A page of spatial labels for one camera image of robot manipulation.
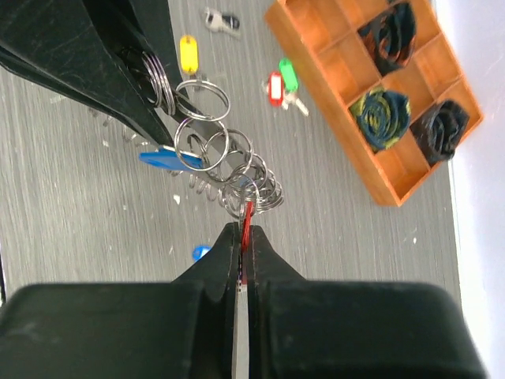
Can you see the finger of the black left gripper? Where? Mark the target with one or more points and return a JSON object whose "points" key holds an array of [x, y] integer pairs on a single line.
{"points": [[153, 59], [51, 43]]}

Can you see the orange compartment tray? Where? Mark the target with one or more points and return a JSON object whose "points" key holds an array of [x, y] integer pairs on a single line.
{"points": [[387, 81]]}

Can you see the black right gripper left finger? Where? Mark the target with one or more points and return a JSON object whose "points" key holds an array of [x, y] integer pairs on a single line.
{"points": [[178, 329]]}

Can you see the black key fob key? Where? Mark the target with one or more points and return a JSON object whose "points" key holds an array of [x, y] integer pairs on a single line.
{"points": [[216, 21]]}

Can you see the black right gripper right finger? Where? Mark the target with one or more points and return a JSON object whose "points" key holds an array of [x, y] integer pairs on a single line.
{"points": [[300, 328]]}

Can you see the key with yellow tag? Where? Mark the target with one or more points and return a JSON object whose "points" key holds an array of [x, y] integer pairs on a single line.
{"points": [[189, 59]]}

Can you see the blue yellow rolled tie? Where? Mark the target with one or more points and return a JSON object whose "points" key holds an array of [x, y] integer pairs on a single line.
{"points": [[383, 117]]}

